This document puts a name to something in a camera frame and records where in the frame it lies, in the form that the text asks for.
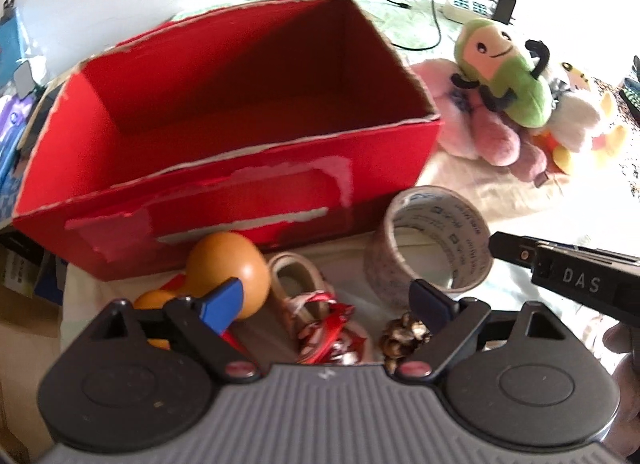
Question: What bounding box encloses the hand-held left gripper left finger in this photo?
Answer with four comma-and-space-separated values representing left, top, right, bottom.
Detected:
92, 278, 263, 385

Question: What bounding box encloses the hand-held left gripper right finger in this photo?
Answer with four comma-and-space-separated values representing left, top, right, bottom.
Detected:
395, 280, 568, 387

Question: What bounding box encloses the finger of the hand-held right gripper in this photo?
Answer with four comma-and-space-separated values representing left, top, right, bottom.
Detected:
489, 231, 542, 267

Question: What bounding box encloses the orange wooden gourd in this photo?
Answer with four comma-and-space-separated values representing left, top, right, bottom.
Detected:
132, 233, 272, 350

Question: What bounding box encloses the printed packing tape roll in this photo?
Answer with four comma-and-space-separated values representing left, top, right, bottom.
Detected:
363, 186, 495, 310

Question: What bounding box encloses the beige tape roll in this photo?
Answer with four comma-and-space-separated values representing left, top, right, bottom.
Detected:
267, 252, 333, 325

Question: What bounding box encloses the red and white ribbon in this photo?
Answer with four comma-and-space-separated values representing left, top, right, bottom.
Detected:
287, 289, 371, 367

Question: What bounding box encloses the large red cardboard box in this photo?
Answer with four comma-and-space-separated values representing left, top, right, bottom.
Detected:
11, 0, 445, 282

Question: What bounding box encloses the person's right hand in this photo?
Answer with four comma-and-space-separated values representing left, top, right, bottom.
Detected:
602, 323, 640, 425

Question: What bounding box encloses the cream blanket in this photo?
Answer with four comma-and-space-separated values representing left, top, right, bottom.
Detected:
62, 144, 640, 375

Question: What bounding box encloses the pink plush toy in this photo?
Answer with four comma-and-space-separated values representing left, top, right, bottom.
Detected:
411, 58, 551, 190

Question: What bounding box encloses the white and yellow plush toy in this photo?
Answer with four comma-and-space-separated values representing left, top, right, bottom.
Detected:
532, 61, 632, 176

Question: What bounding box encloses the green plush toy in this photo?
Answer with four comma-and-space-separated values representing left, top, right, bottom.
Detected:
450, 18, 553, 127

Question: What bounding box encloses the blue checkered cloth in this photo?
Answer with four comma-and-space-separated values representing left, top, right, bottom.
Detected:
0, 144, 31, 225

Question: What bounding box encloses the white power strip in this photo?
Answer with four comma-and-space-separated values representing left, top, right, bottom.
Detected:
444, 0, 497, 22

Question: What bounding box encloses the purple white packet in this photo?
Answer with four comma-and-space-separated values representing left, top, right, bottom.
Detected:
0, 94, 37, 145

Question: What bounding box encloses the small mirror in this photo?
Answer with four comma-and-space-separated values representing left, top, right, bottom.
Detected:
14, 64, 35, 96

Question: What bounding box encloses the blue plastic pouch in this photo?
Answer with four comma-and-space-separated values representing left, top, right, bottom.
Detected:
0, 0, 32, 87

